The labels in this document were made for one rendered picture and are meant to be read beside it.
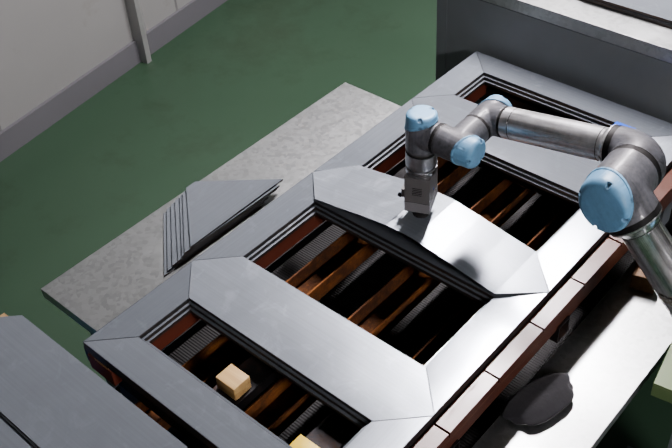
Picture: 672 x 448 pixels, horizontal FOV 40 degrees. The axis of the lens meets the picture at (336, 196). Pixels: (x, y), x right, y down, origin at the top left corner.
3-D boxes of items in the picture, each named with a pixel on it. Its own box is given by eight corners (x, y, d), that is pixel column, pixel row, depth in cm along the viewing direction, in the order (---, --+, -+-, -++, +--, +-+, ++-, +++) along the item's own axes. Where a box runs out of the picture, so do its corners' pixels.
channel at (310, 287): (119, 433, 213) (114, 420, 209) (518, 102, 305) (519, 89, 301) (141, 452, 208) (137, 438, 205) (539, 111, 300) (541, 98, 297)
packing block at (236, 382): (217, 387, 209) (214, 376, 206) (233, 374, 211) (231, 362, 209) (235, 401, 205) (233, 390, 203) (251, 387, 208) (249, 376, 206)
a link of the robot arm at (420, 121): (427, 126, 208) (397, 113, 213) (427, 165, 215) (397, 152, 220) (447, 110, 213) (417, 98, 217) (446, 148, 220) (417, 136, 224)
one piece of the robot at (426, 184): (401, 141, 226) (402, 193, 237) (391, 163, 220) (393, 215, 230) (441, 147, 224) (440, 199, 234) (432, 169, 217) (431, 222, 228)
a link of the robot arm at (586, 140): (685, 122, 190) (483, 82, 220) (661, 151, 184) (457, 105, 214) (685, 168, 196) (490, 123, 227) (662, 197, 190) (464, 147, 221)
